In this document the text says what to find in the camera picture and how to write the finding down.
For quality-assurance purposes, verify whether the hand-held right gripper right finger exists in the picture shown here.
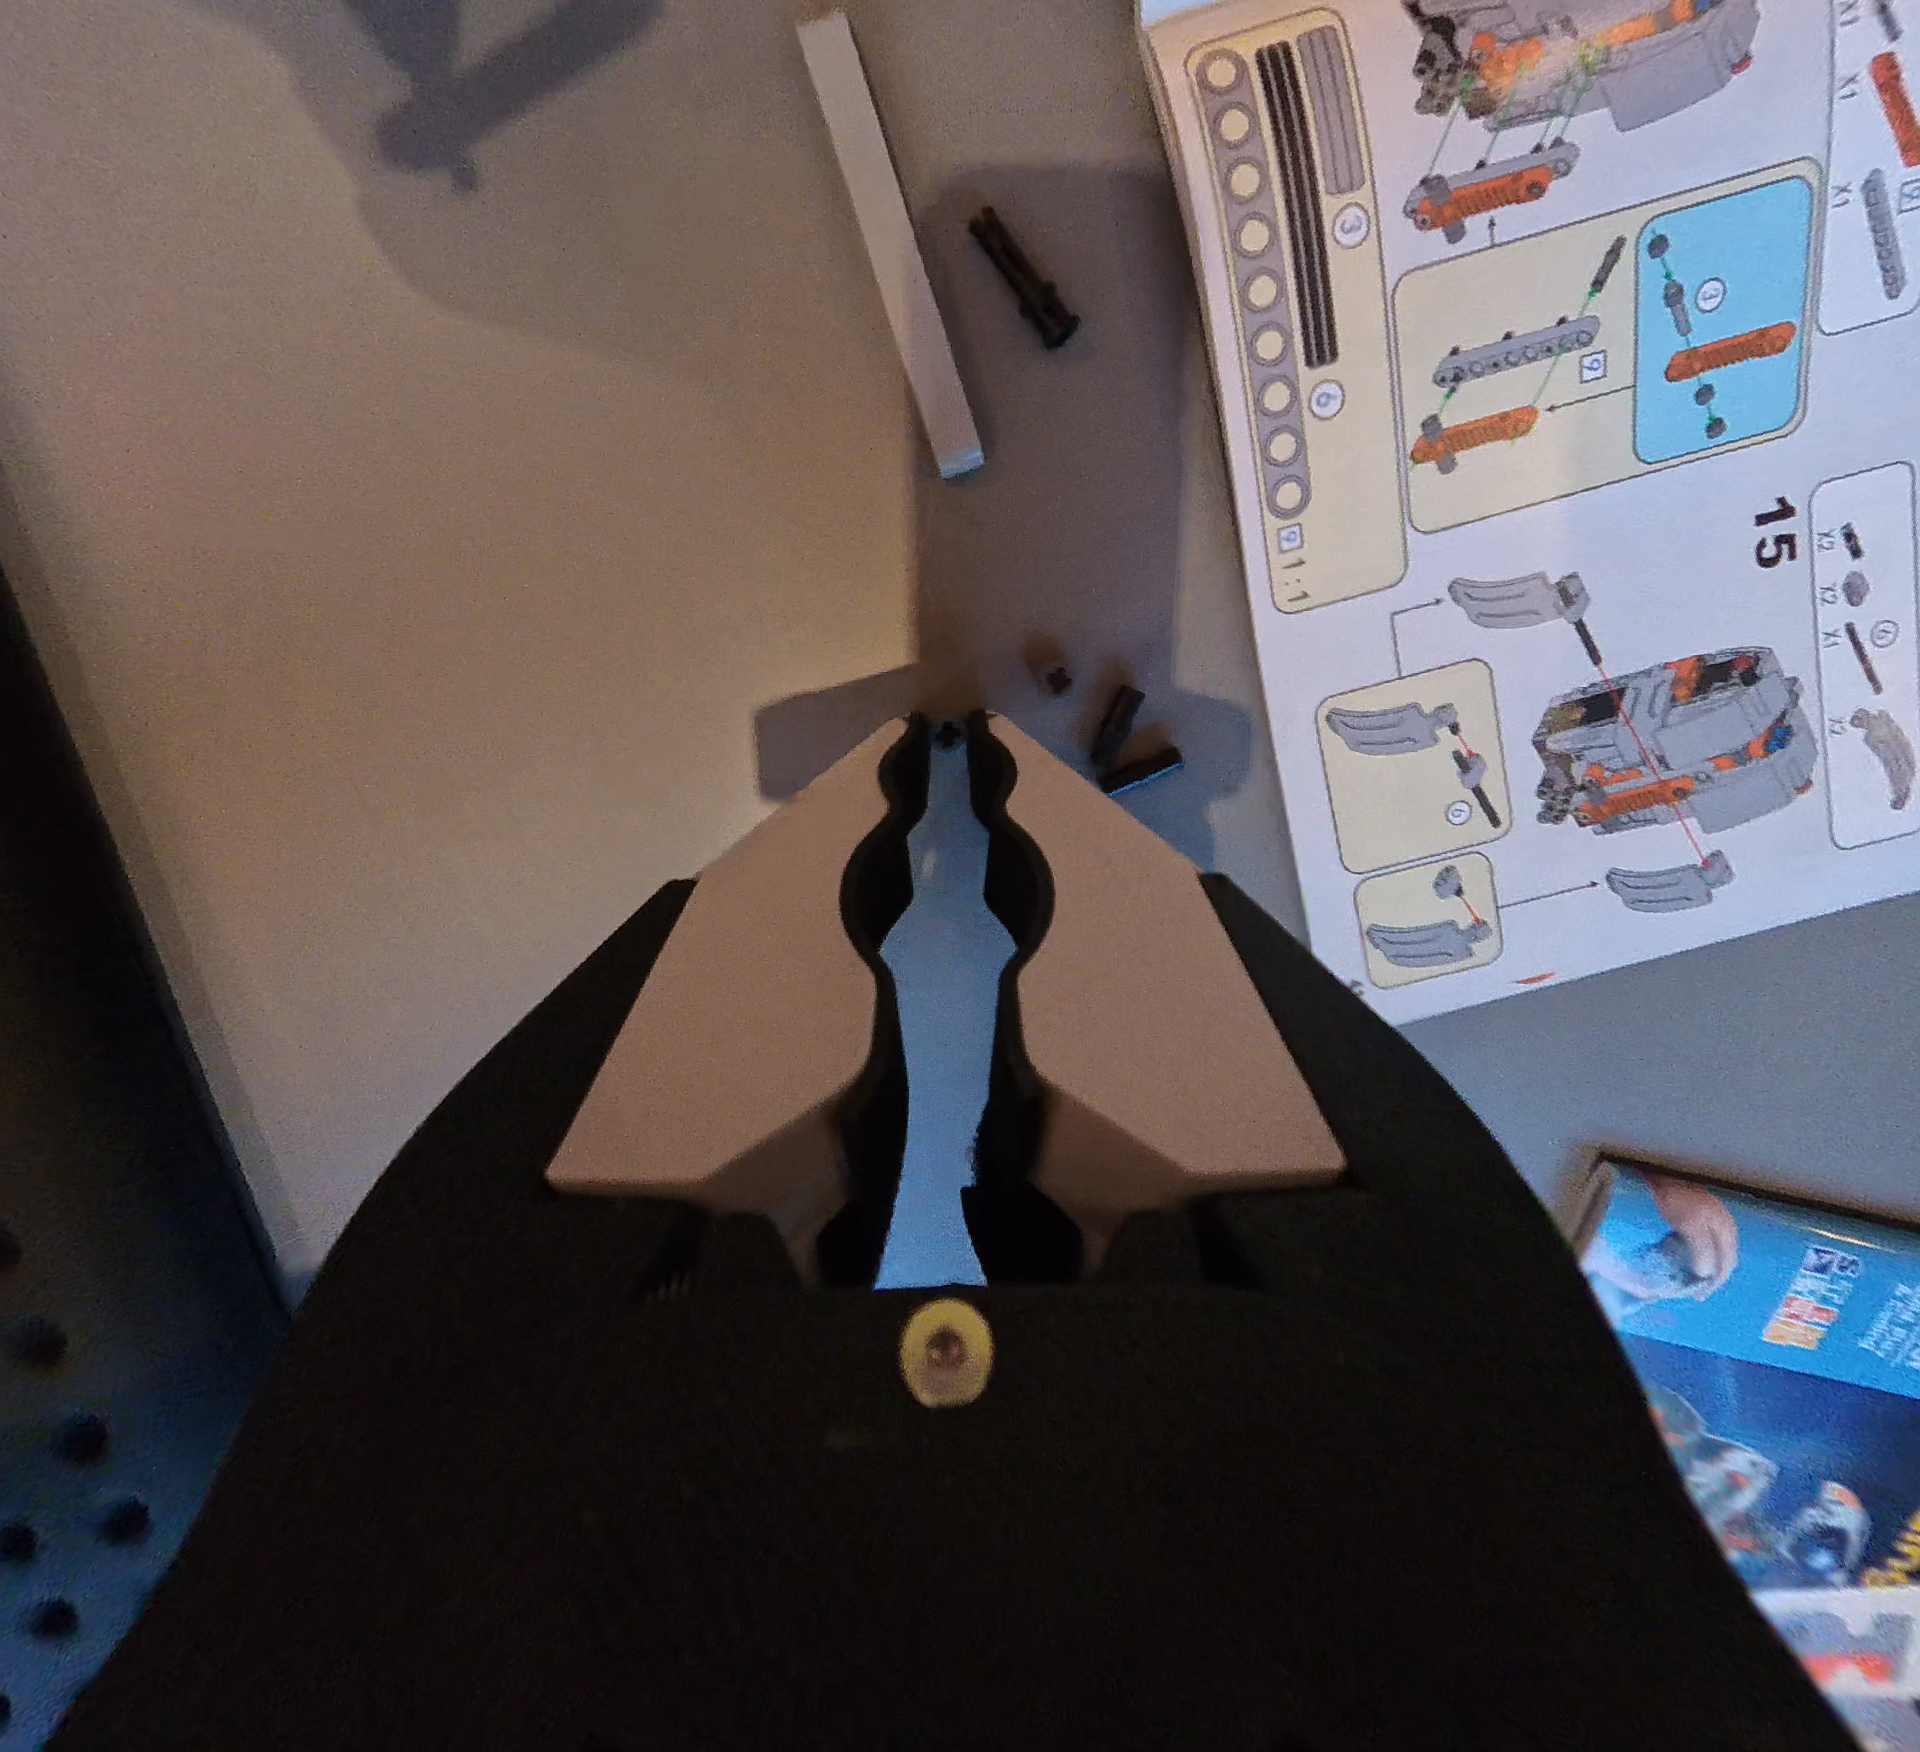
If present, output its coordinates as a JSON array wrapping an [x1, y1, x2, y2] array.
[[967, 706, 1348, 1287]]

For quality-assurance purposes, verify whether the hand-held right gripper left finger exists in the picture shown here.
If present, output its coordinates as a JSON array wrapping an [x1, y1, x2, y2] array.
[[546, 713, 943, 1287]]

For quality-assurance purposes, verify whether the grey desk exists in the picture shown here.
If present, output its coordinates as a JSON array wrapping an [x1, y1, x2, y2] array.
[[0, 0, 1920, 1310]]

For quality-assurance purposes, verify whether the blue cover booklet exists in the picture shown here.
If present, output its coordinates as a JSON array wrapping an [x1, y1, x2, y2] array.
[[1560, 1149, 1920, 1635]]

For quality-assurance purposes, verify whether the open instruction booklet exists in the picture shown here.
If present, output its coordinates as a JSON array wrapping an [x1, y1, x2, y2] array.
[[1117, 0, 1920, 1030]]

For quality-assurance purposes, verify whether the long black pin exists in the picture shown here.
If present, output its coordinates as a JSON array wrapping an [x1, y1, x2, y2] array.
[[967, 205, 1082, 353]]

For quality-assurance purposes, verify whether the light grey long beam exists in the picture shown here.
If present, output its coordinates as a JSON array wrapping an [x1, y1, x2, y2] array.
[[796, 10, 987, 481]]

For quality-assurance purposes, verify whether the white orange leaflet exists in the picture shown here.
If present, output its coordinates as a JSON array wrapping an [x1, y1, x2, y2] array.
[[1747, 1579, 1920, 1752]]

